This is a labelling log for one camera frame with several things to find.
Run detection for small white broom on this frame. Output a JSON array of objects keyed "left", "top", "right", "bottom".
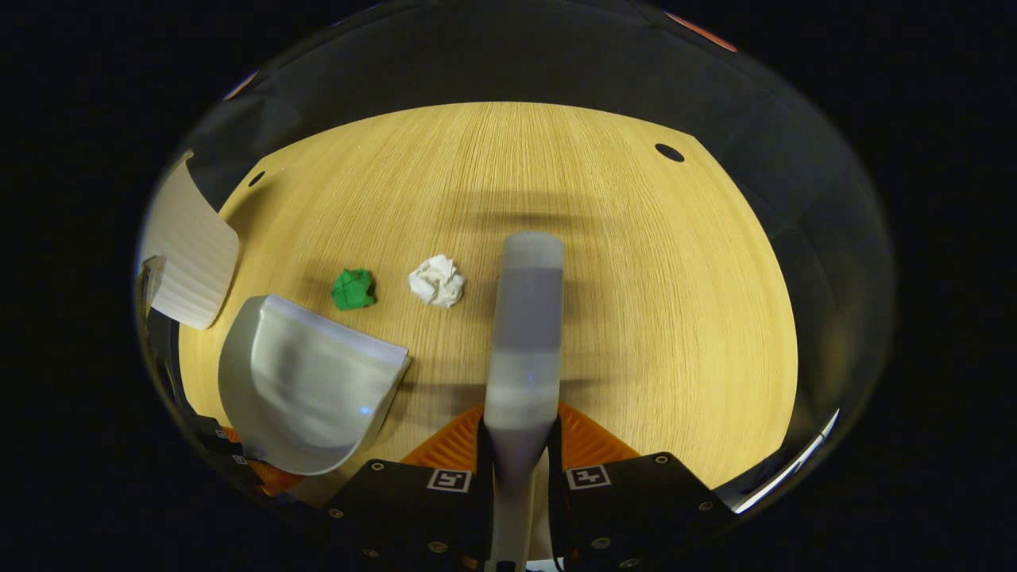
[{"left": 481, "top": 230, "right": 567, "bottom": 572}]

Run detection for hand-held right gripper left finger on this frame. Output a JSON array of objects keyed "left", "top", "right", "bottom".
[{"left": 320, "top": 403, "right": 495, "bottom": 572}]

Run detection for white paper ball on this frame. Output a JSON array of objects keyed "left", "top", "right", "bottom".
[{"left": 408, "top": 253, "right": 466, "bottom": 309}]

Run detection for green paper ball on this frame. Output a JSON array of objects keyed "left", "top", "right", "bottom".
[{"left": 331, "top": 268, "right": 377, "bottom": 311}]

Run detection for small white dustpan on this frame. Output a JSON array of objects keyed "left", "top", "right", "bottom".
[{"left": 218, "top": 293, "right": 412, "bottom": 477}]

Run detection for white ribbed garbage bin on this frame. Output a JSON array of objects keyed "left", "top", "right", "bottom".
[{"left": 141, "top": 153, "right": 242, "bottom": 331}]

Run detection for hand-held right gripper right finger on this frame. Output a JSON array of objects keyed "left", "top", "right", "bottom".
[{"left": 547, "top": 401, "right": 738, "bottom": 572}]

